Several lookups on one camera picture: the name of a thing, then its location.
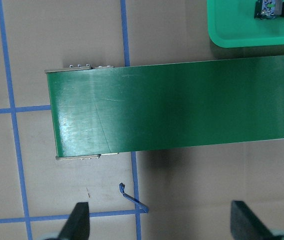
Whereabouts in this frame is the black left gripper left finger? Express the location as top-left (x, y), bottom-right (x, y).
top-left (57, 202), bottom-right (90, 240)

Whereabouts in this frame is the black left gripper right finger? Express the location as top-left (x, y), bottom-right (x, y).
top-left (231, 200), bottom-right (279, 240)

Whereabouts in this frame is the green push button switch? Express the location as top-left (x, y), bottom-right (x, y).
top-left (254, 0), bottom-right (284, 20)

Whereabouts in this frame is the green conveyor belt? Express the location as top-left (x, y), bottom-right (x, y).
top-left (46, 55), bottom-right (284, 159)

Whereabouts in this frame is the green plastic tray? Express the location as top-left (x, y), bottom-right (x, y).
top-left (207, 0), bottom-right (284, 48)

